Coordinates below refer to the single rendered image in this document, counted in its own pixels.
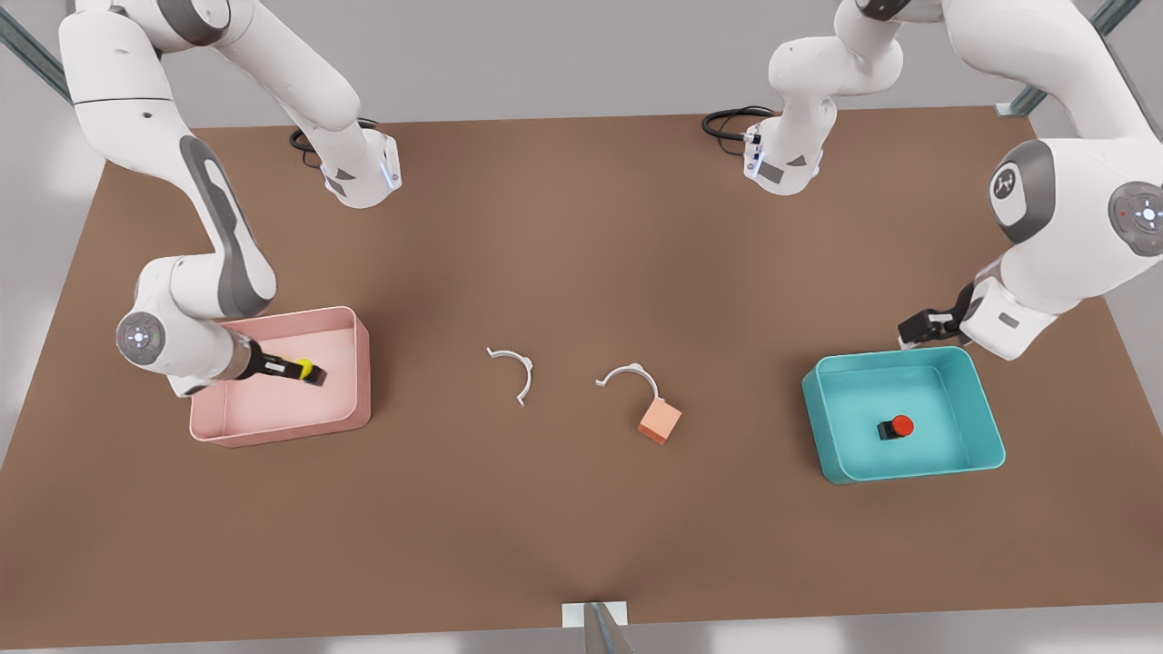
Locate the pink storage box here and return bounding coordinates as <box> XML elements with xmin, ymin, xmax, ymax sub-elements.
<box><xmin>188</xmin><ymin>306</ymin><xmax>373</xmax><ymax>449</ymax></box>

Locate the blue storage box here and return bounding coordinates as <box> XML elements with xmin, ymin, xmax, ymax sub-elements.
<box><xmin>800</xmin><ymin>345</ymin><xmax>1008</xmax><ymax>486</ymax></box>

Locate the white curved hook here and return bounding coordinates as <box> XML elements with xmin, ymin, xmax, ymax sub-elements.
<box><xmin>485</xmin><ymin>347</ymin><xmax>535</xmax><ymax>408</ymax></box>
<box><xmin>594</xmin><ymin>363</ymin><xmax>661</xmax><ymax>401</ymax></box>

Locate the orange cube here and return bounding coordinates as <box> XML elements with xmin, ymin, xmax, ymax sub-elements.
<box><xmin>637</xmin><ymin>399</ymin><xmax>683</xmax><ymax>447</ymax></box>

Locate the black cable loop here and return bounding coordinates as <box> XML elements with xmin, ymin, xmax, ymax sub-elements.
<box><xmin>289</xmin><ymin>117</ymin><xmax>379</xmax><ymax>171</ymax></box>
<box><xmin>701</xmin><ymin>105</ymin><xmax>780</xmax><ymax>157</ymax></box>

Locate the silver frame post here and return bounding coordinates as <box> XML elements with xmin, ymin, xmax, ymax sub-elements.
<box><xmin>994</xmin><ymin>0</ymin><xmax>1144</xmax><ymax>119</ymax></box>
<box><xmin>561</xmin><ymin>600</ymin><xmax>638</xmax><ymax>654</ymax></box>
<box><xmin>0</xmin><ymin>7</ymin><xmax>75</xmax><ymax>106</ymax></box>

